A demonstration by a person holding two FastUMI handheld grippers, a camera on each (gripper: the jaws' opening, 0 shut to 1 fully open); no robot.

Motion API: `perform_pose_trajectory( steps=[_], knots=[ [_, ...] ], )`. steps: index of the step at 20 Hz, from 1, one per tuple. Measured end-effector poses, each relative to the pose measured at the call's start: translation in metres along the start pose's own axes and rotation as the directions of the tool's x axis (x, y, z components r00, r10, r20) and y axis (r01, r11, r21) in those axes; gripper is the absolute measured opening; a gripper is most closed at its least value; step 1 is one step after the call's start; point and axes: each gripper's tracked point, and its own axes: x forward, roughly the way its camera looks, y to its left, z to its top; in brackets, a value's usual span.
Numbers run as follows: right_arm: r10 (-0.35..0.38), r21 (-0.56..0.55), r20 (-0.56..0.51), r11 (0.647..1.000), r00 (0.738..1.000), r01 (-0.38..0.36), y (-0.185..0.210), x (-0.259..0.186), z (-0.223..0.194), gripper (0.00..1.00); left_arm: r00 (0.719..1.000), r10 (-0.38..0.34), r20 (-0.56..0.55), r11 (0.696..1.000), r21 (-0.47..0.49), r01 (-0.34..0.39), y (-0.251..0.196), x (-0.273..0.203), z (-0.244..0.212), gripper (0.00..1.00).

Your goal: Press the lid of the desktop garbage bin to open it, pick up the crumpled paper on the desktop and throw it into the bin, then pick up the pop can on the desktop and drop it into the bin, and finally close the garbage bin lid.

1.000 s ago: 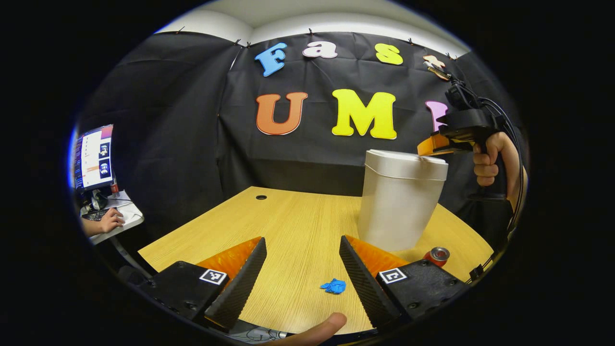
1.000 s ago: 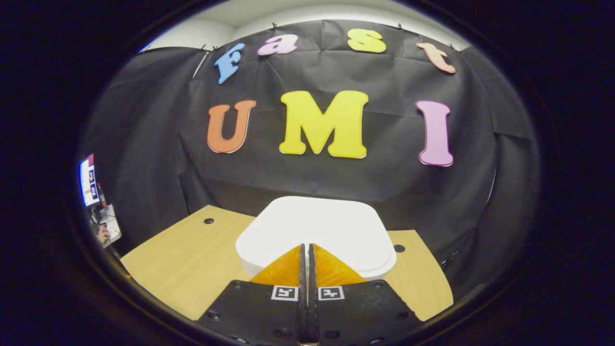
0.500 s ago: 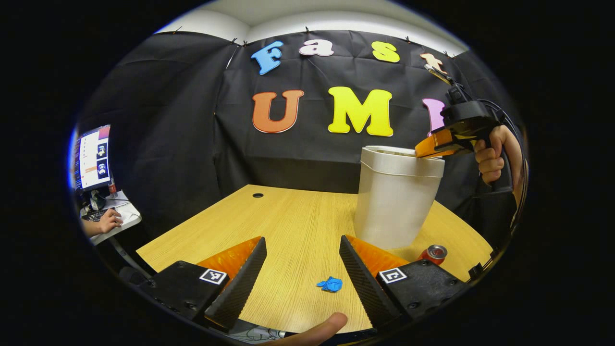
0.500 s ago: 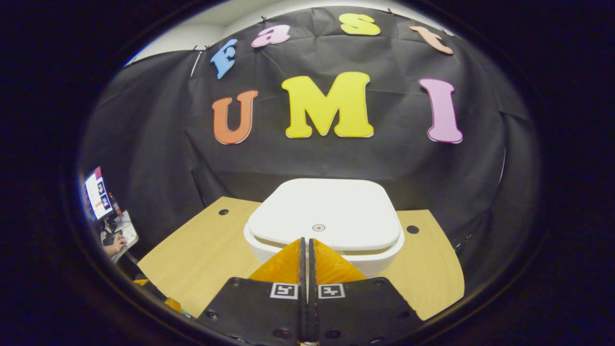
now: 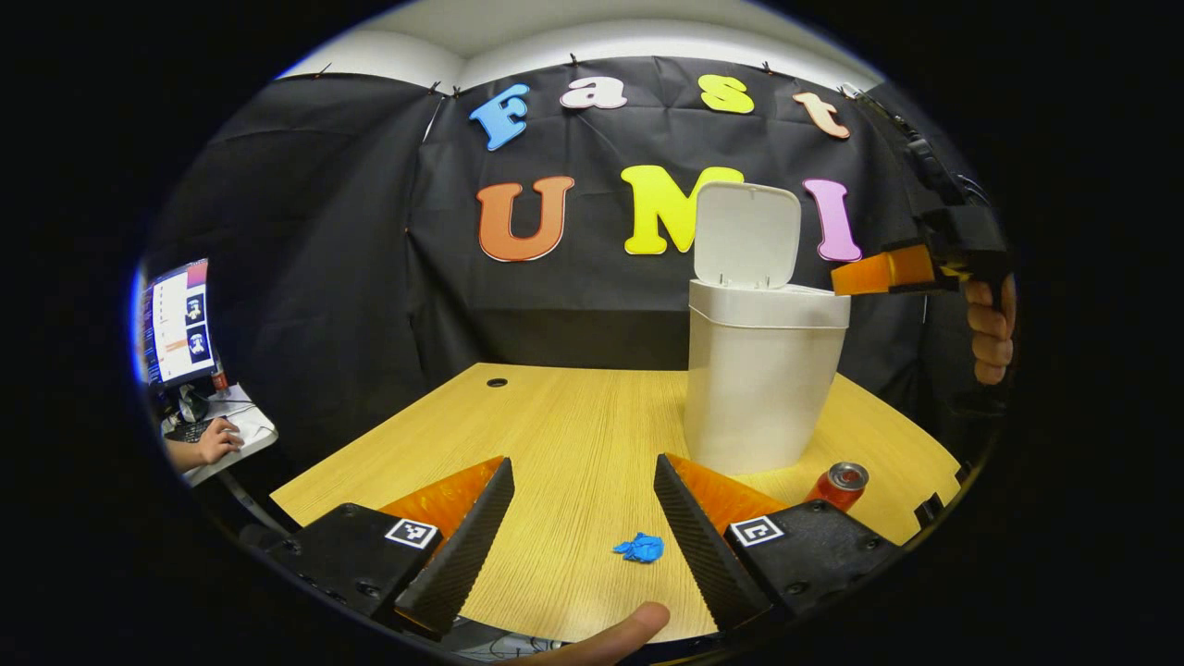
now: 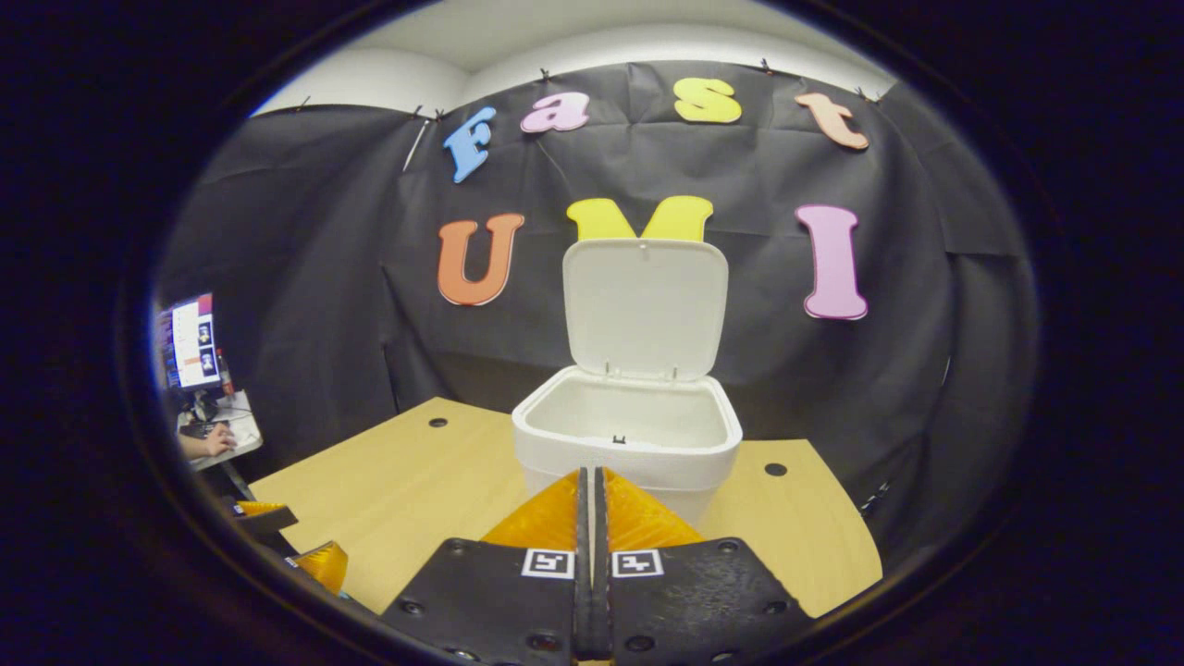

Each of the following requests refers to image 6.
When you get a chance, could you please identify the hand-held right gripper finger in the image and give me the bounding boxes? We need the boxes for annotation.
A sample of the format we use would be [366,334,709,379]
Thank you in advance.
[381,467,593,666]
[592,467,815,666]

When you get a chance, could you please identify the white desktop garbage bin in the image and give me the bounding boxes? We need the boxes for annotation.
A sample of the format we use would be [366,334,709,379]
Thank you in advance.
[512,239,744,528]

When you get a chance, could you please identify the white side desk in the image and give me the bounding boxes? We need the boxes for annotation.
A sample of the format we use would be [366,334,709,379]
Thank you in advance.
[176,390,265,473]

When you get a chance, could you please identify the computer monitor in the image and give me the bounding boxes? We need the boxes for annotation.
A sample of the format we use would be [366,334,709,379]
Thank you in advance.
[157,293,221,391]

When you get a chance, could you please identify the black backdrop cloth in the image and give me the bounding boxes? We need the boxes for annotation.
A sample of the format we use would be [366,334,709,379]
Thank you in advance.
[153,60,1042,574]

